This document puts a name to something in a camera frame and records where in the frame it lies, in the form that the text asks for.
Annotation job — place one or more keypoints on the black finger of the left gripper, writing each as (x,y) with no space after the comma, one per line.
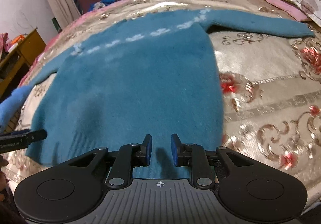
(20,140)

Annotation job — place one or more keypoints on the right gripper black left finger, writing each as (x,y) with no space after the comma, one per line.
(143,154)

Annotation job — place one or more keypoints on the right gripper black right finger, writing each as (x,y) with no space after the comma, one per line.
(178,151)

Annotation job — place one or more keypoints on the teal knitted sweater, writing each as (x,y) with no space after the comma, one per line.
(155,74)

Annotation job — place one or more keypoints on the wooden side table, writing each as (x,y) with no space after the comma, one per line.
(18,62)

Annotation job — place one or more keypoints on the floral beige bedspread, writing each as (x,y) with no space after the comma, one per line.
(271,84)

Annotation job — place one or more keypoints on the blue crumpled cloth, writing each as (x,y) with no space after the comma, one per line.
(101,4)

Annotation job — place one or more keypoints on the pink bed sheet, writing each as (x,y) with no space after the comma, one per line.
(276,3)

